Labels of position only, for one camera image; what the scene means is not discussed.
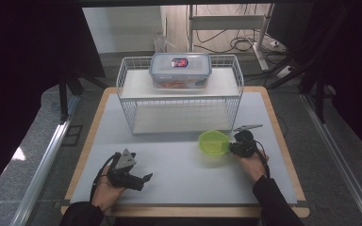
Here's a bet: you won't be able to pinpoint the black floor cables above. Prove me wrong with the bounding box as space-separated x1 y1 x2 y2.
194 29 265 55

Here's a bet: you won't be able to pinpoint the green plastic bowl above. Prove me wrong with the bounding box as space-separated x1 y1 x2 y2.
197 130 233 157

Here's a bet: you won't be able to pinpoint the hand-held gripper cable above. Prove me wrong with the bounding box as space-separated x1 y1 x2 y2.
255 139 272 180
89 152 122 203

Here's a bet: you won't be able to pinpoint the aluminium rail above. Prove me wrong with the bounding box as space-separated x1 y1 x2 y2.
300 93 362 226
10 95 81 226

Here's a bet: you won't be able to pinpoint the clear plastic object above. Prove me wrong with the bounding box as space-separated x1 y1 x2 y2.
153 32 176 53

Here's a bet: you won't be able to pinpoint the black metal stand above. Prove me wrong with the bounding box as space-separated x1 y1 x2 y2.
267 62 328 123
58 67 109 121

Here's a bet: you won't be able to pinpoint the white wire shelf rack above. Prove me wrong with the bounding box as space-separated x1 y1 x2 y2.
116 54 245 136

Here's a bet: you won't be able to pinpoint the grey table mat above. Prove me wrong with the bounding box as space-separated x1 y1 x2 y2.
70 91 298 205

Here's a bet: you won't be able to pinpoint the white power strip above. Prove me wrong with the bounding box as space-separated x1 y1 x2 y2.
276 65 295 79

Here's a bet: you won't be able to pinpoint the white metal desk frame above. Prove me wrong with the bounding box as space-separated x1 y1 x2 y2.
187 3 276 73

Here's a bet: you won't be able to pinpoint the person's left hand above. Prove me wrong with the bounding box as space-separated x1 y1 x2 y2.
91 166 127 212

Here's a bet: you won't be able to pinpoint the person's right hand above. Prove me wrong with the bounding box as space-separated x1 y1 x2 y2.
234 150 270 184

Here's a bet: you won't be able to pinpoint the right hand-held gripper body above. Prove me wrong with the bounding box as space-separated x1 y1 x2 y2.
230 124 264 158

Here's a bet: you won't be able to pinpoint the left hand-held gripper cable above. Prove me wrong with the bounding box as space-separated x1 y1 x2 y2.
89 152 122 203

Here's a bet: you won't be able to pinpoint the black curtain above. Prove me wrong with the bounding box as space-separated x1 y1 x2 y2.
0 0 107 202
268 3 362 154

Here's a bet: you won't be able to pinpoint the clear plastic food container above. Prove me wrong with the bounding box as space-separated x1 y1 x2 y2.
148 52 213 91

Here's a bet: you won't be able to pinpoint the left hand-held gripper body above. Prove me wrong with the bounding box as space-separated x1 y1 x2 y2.
107 148 144 192

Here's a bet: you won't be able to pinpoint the right hand-held gripper cable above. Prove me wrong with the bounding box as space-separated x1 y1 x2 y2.
255 139 272 180

